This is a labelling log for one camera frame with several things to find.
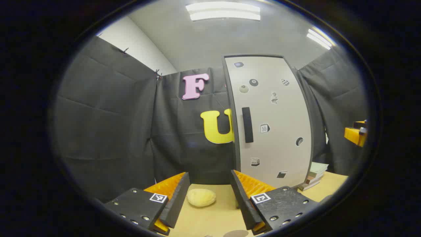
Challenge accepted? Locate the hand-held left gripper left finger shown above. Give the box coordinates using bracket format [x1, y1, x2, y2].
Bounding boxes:
[105, 172, 191, 236]

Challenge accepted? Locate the yellow lumpy soft toy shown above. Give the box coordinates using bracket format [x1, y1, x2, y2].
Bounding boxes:
[186, 188, 217, 207]

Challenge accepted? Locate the black door handle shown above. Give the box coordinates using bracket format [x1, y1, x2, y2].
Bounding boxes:
[242, 107, 254, 144]

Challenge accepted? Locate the grey book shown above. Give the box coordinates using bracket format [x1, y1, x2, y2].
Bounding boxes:
[298, 179, 324, 192]

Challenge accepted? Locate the dark grey cabinet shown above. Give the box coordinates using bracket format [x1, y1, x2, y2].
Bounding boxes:
[222, 54, 314, 185]

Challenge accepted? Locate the brown book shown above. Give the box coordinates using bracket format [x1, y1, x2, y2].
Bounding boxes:
[304, 174, 325, 185]

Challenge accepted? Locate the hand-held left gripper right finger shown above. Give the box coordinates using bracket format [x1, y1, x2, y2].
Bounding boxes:
[230, 170, 319, 235]

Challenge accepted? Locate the green book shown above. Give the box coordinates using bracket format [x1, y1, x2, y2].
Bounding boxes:
[309, 162, 329, 175]

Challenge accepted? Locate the white cabinet door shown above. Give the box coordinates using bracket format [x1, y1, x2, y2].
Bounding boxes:
[225, 56, 312, 189]

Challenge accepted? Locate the narrow ceiling light panel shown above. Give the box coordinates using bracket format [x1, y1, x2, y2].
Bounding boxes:
[307, 28, 333, 50]

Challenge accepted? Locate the large ceiling light panel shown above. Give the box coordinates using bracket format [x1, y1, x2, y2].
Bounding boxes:
[185, 2, 261, 22]

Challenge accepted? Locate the black backdrop cloth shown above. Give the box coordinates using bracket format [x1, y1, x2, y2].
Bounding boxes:
[53, 36, 369, 203]

